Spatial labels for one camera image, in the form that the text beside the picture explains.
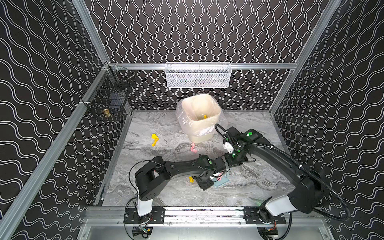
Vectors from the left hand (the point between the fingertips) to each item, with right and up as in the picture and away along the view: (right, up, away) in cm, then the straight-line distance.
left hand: (207, 187), depth 80 cm
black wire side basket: (-61, +49, +13) cm, 79 cm away
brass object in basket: (-55, +40, +2) cm, 68 cm away
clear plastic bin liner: (-14, +35, +5) cm, 38 cm away
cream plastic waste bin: (-2, +42, +24) cm, 49 cm away
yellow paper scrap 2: (+1, +39, +25) cm, 46 cm away
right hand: (+12, +12, -2) cm, 17 cm away
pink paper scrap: (-8, +18, +18) cm, 27 cm away
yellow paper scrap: (-33, +24, +23) cm, 48 cm away
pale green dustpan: (+8, +2, +6) cm, 10 cm away
